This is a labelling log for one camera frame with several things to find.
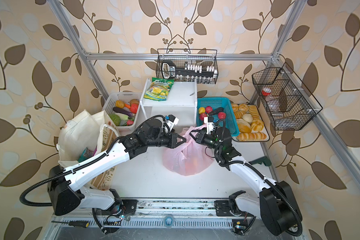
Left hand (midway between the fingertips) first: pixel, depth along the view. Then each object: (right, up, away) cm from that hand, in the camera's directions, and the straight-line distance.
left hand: (188, 140), depth 68 cm
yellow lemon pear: (+11, +16, +43) cm, 47 cm away
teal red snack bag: (-56, -10, +13) cm, 58 cm away
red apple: (+16, +17, +44) cm, 50 cm away
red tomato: (-39, +17, +41) cm, 59 cm away
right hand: (+1, +3, +8) cm, 8 cm away
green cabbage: (-50, +10, +34) cm, 61 cm away
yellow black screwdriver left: (-50, -39, 0) cm, 63 cm away
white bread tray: (+55, +2, +36) cm, 66 cm away
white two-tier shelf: (-3, +19, +9) cm, 21 cm away
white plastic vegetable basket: (-51, +18, +47) cm, 71 cm away
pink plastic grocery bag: (+1, -11, +10) cm, 15 cm away
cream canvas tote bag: (-56, +4, +12) cm, 57 cm away
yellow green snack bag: (-15, +26, +11) cm, 32 cm away
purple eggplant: (-49, +16, +43) cm, 67 cm away
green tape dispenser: (+47, -15, +21) cm, 54 cm away
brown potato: (-51, +21, +45) cm, 72 cm away
